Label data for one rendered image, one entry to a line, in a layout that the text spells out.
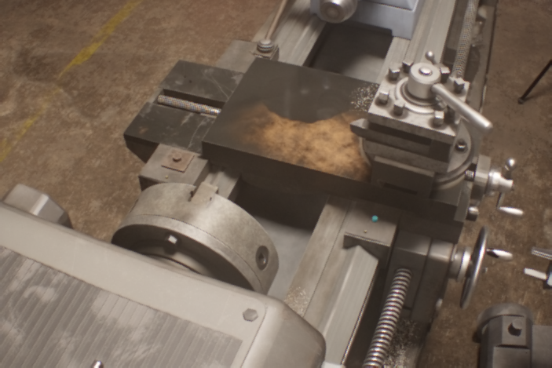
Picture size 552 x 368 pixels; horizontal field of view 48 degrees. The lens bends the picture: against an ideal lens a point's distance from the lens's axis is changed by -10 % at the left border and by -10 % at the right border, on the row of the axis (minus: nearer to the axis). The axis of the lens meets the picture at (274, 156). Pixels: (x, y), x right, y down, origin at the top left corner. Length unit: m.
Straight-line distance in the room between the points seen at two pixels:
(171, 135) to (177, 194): 0.60
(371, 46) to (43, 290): 1.54
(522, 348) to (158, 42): 2.30
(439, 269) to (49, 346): 0.97
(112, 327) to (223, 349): 0.12
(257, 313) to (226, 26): 2.85
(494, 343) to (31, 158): 2.02
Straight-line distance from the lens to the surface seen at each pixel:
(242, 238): 0.96
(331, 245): 1.39
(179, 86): 1.70
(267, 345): 0.69
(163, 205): 0.97
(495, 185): 1.49
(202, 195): 0.99
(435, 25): 2.00
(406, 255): 1.45
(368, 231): 1.37
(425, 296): 1.56
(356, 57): 2.04
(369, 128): 1.25
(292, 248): 1.52
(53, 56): 3.51
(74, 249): 0.78
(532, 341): 2.14
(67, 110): 3.12
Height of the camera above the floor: 1.93
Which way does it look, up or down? 45 degrees down
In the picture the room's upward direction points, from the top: 1 degrees counter-clockwise
